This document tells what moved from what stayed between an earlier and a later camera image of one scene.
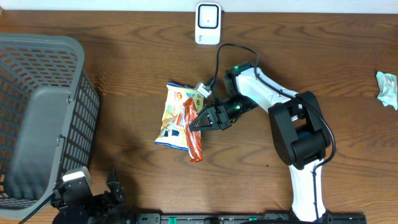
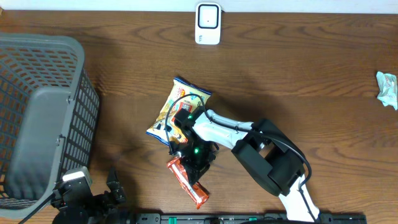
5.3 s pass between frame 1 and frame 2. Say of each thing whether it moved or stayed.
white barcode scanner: stayed
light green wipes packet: stayed
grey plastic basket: stayed
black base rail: stayed
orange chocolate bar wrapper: moved
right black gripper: moved
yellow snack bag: moved
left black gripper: stayed
